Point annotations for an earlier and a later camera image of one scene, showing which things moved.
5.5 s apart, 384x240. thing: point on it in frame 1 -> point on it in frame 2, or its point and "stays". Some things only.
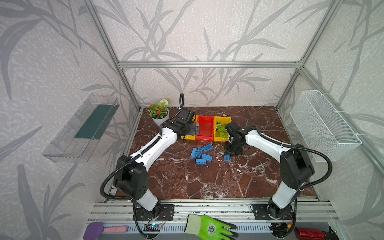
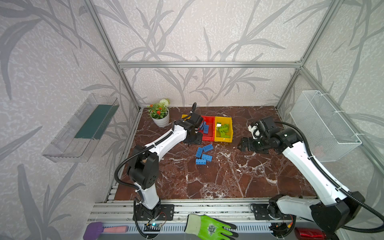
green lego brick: x=223 y=134 stays
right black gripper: x=233 y=147 -> x=250 y=144
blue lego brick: x=227 y=158 -> x=206 y=129
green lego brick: x=221 y=128 stays
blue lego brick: x=198 y=152 stays
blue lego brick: x=208 y=157 stays
